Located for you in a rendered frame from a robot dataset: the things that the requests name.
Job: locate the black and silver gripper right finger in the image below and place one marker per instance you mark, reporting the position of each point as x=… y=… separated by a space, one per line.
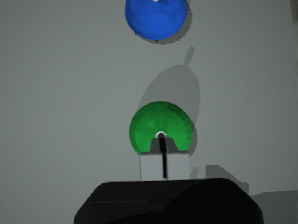
x=176 y=163

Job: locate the blue bell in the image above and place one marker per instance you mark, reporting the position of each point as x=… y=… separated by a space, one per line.
x=155 y=19

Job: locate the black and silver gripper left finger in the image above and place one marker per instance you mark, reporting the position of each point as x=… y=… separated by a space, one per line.
x=152 y=162

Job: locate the green dome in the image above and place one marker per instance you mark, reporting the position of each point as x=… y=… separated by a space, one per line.
x=157 y=120

